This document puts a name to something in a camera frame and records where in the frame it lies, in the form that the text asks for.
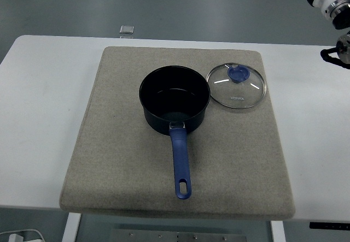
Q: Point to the glass pot lid blue knob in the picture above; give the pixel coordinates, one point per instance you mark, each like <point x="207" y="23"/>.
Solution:
<point x="238" y="74"/>

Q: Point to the small silver square floor plate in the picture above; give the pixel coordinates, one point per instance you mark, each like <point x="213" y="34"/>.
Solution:
<point x="127" y="29"/>

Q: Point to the black table control panel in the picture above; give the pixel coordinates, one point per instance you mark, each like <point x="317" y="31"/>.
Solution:
<point x="328" y="225"/>

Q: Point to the white table leg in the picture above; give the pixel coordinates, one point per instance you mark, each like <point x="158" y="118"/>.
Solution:
<point x="278" y="232"/>
<point x="71" y="228"/>

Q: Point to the beige fabric mat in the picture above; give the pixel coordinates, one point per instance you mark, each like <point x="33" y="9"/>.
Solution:
<point x="123" y="157"/>

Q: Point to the grey metal plate with screws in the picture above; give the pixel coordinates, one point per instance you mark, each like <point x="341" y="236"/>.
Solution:
<point x="150" y="236"/>

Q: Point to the white power adapter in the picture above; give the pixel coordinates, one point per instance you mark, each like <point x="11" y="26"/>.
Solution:
<point x="16" y="238"/>

